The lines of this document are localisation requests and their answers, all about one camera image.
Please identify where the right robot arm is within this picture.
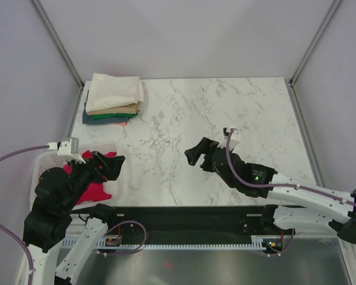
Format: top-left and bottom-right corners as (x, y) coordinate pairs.
(185, 134), (356, 245)

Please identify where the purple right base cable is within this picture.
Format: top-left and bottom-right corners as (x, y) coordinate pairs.
(255, 227), (296, 258)

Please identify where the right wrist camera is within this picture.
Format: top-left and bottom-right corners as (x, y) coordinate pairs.
(223, 127), (241, 151)

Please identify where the folded white t shirt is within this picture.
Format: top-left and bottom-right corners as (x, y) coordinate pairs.
(85, 73), (144, 112)

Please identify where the white cable duct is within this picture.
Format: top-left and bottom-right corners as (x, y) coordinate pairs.
(59, 236), (271, 249)

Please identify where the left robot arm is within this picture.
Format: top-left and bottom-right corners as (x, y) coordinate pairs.
(23, 151), (125, 284)

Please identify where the right aluminium frame post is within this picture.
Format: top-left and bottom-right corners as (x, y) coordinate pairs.
(287, 0), (344, 88)

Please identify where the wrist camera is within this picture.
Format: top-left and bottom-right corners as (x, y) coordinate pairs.
(223, 127), (241, 151)
(57, 137), (83, 163)

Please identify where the aluminium frame post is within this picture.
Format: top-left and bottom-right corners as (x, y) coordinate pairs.
(287, 0), (344, 88)
(29, 0), (84, 90)

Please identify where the left aluminium frame post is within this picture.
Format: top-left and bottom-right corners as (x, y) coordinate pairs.
(29, 0), (84, 90)

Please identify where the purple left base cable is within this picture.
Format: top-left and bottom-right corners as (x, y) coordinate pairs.
(96, 220), (148, 258)

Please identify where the red t shirt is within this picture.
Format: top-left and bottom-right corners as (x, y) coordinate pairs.
(63, 150), (117, 205)

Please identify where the folded beige t shirt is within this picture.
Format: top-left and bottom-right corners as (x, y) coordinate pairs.
(85, 102), (141, 116)

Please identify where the folded salmon t shirt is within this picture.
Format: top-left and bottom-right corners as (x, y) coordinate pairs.
(115, 118), (130, 126)

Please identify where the folded green t shirt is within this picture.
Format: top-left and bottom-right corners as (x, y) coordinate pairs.
(89, 112), (138, 120)

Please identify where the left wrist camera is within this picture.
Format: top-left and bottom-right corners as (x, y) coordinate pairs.
(57, 137), (83, 163)

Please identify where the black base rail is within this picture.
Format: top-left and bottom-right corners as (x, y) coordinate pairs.
(71, 204), (296, 246)

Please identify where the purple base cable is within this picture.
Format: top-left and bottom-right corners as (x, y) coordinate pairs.
(96, 220), (148, 258)
(255, 227), (296, 258)

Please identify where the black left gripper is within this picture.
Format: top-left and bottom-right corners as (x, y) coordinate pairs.
(62, 149), (125, 211)

